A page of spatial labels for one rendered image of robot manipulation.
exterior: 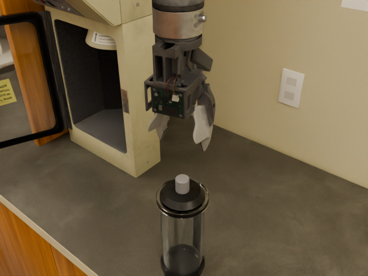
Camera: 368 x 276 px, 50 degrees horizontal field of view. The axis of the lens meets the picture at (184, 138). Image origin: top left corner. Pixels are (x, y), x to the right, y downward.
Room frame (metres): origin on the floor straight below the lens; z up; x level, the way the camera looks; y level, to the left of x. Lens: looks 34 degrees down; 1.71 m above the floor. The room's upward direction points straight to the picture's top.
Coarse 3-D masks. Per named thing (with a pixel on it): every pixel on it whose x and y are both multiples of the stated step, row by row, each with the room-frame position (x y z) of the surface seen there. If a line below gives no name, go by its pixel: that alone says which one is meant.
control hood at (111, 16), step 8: (32, 0) 1.08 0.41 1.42; (64, 0) 0.91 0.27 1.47; (72, 0) 0.87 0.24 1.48; (80, 0) 0.84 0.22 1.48; (88, 0) 0.84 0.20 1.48; (96, 0) 0.86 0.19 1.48; (104, 0) 0.88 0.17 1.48; (112, 0) 0.89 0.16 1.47; (80, 8) 0.90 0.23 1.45; (88, 8) 0.87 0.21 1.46; (96, 8) 0.86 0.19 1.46; (104, 8) 0.87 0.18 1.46; (112, 8) 0.89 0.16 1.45; (88, 16) 0.93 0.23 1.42; (96, 16) 0.89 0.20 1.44; (104, 16) 0.87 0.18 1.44; (112, 16) 0.89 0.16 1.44; (112, 24) 0.89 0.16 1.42
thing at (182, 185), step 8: (176, 176) 0.60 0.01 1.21; (184, 176) 0.59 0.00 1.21; (168, 184) 0.61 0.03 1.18; (176, 184) 0.58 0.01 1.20; (184, 184) 0.58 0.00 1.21; (192, 184) 0.61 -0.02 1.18; (160, 192) 0.59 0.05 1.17; (168, 192) 0.58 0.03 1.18; (176, 192) 0.58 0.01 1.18; (184, 192) 0.58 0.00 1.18; (192, 192) 0.58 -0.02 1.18; (200, 192) 0.58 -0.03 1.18; (168, 200) 0.56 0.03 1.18; (176, 200) 0.56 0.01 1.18; (184, 200) 0.56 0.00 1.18; (192, 200) 0.56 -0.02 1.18; (200, 200) 0.57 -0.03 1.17; (176, 208) 0.55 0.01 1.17; (184, 208) 0.55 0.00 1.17; (192, 208) 0.55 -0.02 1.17
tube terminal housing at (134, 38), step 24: (120, 0) 0.91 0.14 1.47; (144, 0) 0.97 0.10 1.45; (96, 24) 0.97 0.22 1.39; (120, 24) 0.91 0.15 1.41; (144, 24) 0.97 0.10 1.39; (120, 48) 0.92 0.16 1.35; (144, 48) 0.96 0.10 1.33; (120, 72) 0.93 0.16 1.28; (144, 72) 0.96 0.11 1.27; (144, 96) 0.95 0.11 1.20; (144, 120) 0.95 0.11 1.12; (96, 144) 1.02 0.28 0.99; (144, 144) 0.95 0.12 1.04; (120, 168) 0.95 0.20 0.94; (144, 168) 0.94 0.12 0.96
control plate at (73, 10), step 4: (36, 0) 1.05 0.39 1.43; (40, 0) 1.03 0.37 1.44; (44, 0) 1.00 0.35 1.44; (48, 0) 0.98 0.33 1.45; (52, 0) 0.96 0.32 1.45; (56, 0) 0.94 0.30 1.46; (60, 0) 0.92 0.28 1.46; (44, 4) 1.05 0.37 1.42; (48, 4) 1.03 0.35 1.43; (60, 4) 0.96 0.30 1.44; (64, 4) 0.94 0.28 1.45; (68, 4) 0.92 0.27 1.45; (56, 8) 1.02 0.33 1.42; (60, 8) 0.99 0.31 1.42; (64, 8) 0.97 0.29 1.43; (72, 8) 0.93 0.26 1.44; (68, 12) 0.99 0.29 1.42; (72, 12) 0.97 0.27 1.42; (76, 12) 0.95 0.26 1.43
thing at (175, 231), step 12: (156, 192) 0.60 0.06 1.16; (204, 204) 0.56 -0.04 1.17; (168, 216) 0.55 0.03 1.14; (168, 228) 0.55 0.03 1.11; (180, 228) 0.54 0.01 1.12; (192, 228) 0.55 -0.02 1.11; (168, 240) 0.56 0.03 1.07; (180, 240) 0.54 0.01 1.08; (192, 240) 0.55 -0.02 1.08; (168, 252) 0.56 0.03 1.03; (180, 252) 0.54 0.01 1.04; (192, 252) 0.55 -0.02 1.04; (168, 264) 0.56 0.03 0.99; (180, 264) 0.54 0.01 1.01; (192, 264) 0.55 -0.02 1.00
